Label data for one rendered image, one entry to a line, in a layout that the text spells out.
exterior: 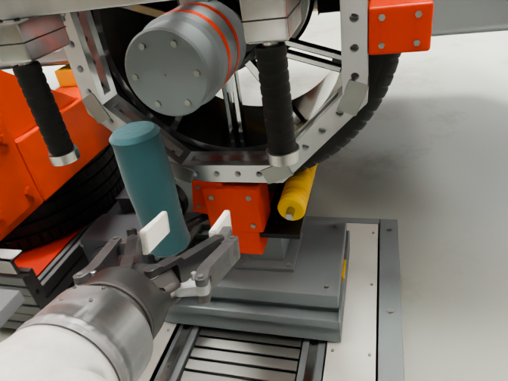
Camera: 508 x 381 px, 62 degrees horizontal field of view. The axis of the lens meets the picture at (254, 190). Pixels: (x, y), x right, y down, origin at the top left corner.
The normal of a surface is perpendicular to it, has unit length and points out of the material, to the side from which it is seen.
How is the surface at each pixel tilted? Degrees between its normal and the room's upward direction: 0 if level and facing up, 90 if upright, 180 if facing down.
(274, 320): 90
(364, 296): 0
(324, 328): 90
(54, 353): 44
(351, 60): 90
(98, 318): 38
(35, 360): 31
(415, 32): 90
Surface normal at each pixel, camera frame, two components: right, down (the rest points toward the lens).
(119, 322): 0.71, -0.61
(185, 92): -0.25, 0.55
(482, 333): -0.14, -0.84
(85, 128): 0.96, 0.02
